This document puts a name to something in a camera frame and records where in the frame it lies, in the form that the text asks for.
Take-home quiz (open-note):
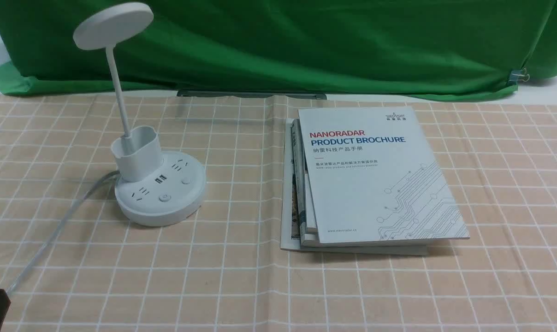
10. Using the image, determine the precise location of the white desk lamp with sockets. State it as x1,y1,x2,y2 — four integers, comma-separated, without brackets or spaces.
73,2,206,227

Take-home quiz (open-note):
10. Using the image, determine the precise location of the bottom magazine in stack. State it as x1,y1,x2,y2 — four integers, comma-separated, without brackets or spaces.
280,119,428,256

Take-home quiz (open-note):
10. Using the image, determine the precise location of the Nanoradar product brochure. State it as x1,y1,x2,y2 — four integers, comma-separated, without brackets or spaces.
298,107,470,244

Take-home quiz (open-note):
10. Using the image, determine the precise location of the green backdrop cloth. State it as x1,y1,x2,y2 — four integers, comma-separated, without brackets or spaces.
0,0,557,102

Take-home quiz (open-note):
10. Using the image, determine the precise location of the checkered beige tablecloth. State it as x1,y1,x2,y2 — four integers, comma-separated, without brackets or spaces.
2,97,557,332

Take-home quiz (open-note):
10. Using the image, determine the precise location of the metal binder clip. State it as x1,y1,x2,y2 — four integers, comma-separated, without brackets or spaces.
507,67,531,85

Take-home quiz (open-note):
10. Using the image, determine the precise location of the white lamp power cable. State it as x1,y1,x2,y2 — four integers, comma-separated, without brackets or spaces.
6,171,121,296

